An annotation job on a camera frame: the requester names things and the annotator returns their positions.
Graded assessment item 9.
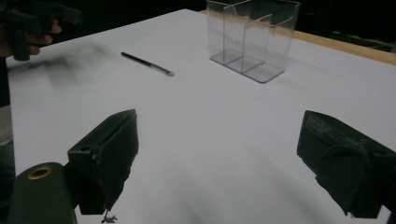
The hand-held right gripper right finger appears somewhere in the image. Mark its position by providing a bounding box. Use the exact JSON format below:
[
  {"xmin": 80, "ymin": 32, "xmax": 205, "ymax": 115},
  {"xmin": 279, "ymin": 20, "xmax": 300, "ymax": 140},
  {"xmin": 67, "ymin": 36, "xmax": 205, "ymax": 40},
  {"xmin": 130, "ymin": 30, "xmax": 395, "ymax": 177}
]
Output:
[{"xmin": 296, "ymin": 109, "xmax": 396, "ymax": 219}]

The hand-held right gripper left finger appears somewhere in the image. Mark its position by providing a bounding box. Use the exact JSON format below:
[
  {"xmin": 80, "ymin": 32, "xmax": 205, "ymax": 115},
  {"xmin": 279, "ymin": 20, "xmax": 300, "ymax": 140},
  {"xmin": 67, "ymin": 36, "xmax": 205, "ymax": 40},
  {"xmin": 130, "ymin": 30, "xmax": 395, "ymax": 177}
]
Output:
[{"xmin": 66, "ymin": 108, "xmax": 140, "ymax": 217}]

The clear acrylic organizer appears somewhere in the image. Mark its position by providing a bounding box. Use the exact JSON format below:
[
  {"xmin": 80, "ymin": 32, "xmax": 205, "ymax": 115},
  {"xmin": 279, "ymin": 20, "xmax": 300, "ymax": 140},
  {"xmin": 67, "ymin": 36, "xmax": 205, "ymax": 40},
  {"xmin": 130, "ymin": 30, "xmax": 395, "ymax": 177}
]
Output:
[{"xmin": 205, "ymin": 0, "xmax": 302, "ymax": 84}]

